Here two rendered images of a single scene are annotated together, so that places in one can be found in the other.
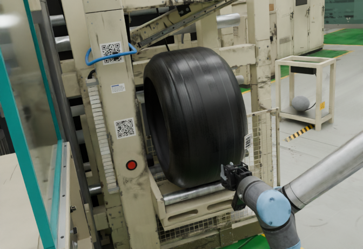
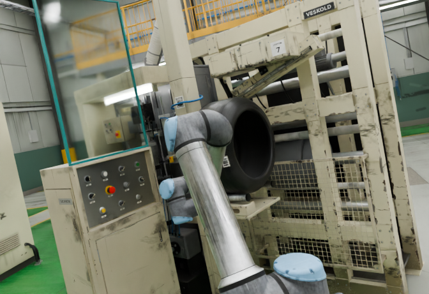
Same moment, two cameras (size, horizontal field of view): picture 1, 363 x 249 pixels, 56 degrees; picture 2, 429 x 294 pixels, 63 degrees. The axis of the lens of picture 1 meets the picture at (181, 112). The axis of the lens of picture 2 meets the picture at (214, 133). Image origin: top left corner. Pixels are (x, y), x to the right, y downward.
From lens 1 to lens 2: 1.77 m
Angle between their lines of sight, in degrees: 56
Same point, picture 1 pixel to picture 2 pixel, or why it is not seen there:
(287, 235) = (172, 208)
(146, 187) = not seen: hidden behind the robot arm
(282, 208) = (166, 188)
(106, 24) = (176, 87)
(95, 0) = (172, 74)
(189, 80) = not seen: hidden behind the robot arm
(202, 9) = (276, 68)
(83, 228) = (157, 196)
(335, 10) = not seen: outside the picture
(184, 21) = (263, 78)
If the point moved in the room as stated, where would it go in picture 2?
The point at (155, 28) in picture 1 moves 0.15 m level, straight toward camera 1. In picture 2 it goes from (246, 85) to (229, 87)
